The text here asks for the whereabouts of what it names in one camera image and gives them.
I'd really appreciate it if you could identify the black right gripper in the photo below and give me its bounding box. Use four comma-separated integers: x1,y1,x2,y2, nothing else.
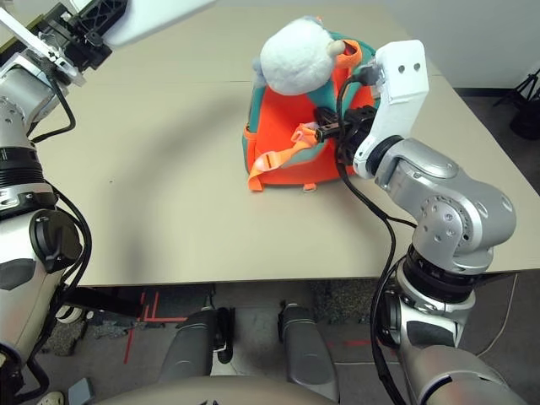
314,105,376,165

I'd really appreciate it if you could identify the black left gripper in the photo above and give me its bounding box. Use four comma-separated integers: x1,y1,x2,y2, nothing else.
37,0,129,72

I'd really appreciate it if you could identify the orange and teal backpack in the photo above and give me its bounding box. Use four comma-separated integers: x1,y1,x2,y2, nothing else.
240,16,381,194

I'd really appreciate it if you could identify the white pencil case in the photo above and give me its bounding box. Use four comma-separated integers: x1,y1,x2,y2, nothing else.
69,0,217,48

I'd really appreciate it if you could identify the grey white plush shark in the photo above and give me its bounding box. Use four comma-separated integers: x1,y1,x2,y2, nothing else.
251,15,345,95

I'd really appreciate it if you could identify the black bag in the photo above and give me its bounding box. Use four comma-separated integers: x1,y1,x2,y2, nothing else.
509,105,540,141

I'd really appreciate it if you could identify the black tripod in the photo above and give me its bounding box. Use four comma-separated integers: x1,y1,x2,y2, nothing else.
493,69,540,111

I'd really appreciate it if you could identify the grey right robot leg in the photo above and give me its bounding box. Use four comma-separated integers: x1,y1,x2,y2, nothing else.
278,301,341,402

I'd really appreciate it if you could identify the grey robot leg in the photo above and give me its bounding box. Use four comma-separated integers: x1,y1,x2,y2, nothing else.
278,301,341,402
158,306,235,376

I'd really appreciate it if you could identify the grey left robot leg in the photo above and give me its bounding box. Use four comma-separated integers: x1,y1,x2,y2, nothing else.
158,306,235,376

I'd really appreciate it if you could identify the beige robot torso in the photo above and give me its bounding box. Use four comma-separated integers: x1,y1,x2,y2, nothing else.
96,373,338,405

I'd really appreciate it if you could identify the grey speckled foam piece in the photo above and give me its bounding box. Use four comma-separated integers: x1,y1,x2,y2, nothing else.
41,320,143,358

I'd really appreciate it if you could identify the grey blue box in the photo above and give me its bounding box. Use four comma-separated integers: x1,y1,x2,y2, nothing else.
67,376,96,405

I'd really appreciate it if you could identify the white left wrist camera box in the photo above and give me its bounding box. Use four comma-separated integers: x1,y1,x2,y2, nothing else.
0,7,86,85

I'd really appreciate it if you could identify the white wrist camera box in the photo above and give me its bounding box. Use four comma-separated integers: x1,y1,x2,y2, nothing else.
353,39,430,177
0,7,86,85

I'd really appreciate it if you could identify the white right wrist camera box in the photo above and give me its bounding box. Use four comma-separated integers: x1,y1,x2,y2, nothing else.
353,39,430,177

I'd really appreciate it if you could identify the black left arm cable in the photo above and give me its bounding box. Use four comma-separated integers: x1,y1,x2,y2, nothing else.
29,71,94,296

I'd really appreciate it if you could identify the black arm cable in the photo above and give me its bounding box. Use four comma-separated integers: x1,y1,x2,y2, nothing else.
335,69,417,405
29,71,94,296

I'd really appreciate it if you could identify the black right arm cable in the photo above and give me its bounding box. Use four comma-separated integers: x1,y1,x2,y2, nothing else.
335,69,417,405

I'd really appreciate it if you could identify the thin white cable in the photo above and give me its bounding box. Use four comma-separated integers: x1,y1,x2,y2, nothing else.
476,273,520,355

